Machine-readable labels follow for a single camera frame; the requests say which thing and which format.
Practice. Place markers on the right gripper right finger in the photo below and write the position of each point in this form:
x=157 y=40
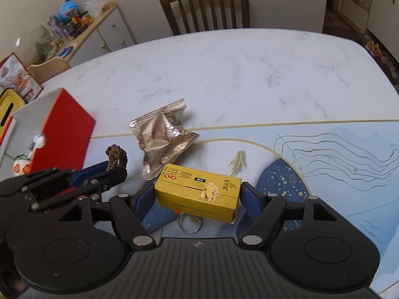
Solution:
x=266 y=211

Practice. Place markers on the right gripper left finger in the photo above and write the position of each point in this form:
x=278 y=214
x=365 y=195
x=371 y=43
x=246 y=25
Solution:
x=128 y=211

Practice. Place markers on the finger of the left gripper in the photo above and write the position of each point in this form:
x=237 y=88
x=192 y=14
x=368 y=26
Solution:
x=72 y=178

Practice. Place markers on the yellow cardboard box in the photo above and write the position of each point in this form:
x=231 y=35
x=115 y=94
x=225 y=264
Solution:
x=200 y=193

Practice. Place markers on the white orange mask toy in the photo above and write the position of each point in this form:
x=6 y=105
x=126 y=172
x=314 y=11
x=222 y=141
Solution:
x=23 y=162

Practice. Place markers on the red white cardboard box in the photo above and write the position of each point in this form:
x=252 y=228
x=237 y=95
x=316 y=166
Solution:
x=52 y=131

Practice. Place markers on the crumpled gold foil bag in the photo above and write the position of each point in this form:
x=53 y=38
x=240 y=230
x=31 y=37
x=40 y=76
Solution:
x=161 y=137

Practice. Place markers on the yellow lid tissue box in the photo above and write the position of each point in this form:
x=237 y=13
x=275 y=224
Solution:
x=10 y=102

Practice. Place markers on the red white snack bag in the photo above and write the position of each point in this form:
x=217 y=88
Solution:
x=16 y=77

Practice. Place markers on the white sideboard cabinet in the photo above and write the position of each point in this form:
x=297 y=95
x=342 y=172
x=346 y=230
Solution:
x=107 y=33

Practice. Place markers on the brown wooden chair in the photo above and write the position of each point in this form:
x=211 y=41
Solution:
x=187 y=16

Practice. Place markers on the white tall storage cabinet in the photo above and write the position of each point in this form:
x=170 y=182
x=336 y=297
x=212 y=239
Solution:
x=380 y=17

